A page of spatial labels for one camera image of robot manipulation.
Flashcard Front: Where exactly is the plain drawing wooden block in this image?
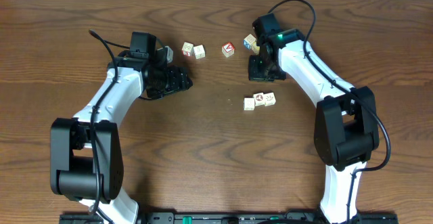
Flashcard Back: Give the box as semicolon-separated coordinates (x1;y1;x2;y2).
264;93;276;106

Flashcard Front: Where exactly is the green letter Z block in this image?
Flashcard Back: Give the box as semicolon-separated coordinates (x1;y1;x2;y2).
244;97;255;111

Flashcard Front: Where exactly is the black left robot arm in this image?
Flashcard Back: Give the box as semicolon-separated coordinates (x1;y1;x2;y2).
50;57;193;224

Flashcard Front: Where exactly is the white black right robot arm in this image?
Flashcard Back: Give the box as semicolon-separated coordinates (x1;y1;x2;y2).
248;28;381;223

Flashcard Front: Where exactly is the yellow topped wooden block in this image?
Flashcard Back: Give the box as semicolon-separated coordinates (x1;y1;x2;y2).
251;43;260;55

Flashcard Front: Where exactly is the blue letter X block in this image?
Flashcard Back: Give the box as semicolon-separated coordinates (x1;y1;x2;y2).
243;34;256;49

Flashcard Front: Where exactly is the red number 3 block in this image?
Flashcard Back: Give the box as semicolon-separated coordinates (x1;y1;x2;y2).
181;42;194;57

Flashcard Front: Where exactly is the red letter A block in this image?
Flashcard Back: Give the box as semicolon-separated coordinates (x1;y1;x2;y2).
222;42;235;58

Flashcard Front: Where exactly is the blue letter T block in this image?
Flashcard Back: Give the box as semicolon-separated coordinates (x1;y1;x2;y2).
193;45;206;59

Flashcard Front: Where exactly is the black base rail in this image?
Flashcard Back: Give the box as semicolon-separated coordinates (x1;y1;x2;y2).
58;209;398;224

